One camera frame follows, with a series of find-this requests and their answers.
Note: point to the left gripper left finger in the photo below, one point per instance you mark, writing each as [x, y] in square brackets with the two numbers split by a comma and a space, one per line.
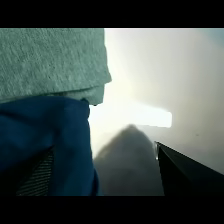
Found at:
[41, 180]

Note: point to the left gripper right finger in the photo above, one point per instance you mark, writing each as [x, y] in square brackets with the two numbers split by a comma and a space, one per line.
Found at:
[190, 176]

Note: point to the blue garment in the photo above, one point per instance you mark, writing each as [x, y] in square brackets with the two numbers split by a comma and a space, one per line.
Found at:
[46, 130]

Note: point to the pale green garment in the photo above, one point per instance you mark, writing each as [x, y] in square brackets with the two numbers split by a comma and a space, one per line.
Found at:
[50, 60]

